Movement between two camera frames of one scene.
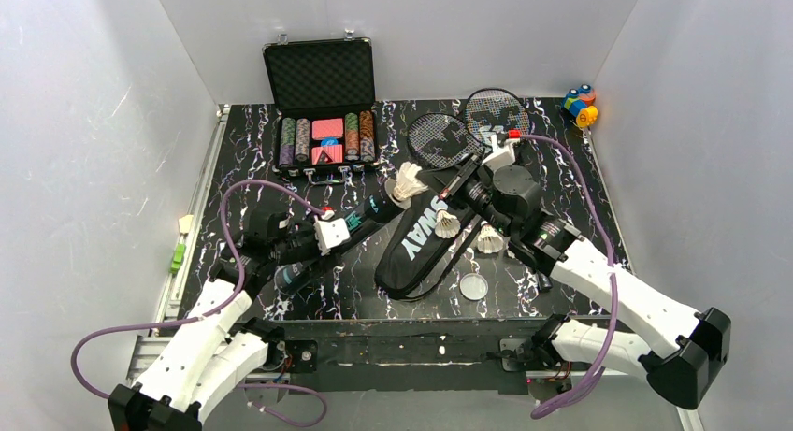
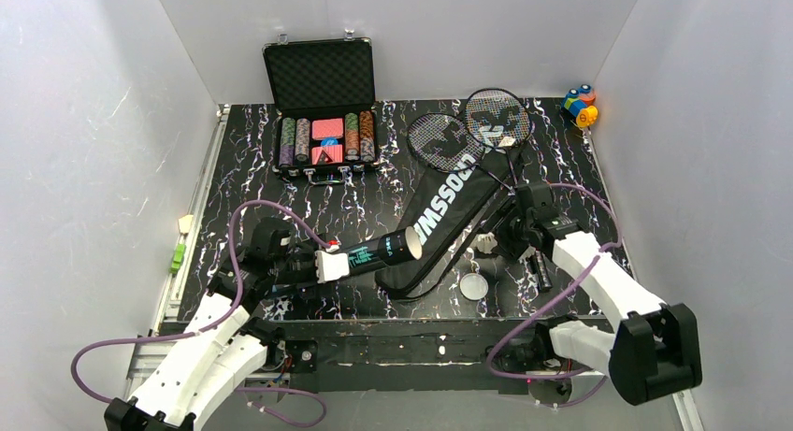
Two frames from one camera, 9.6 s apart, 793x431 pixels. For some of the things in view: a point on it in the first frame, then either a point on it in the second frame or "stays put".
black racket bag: x=426 y=238 stays put
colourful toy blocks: x=579 y=104 stays put
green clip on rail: x=179 y=256 stays put
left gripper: x=353 y=222 to x=304 y=265
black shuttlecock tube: x=363 y=216 to x=395 y=247
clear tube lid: x=474 y=286 stays put
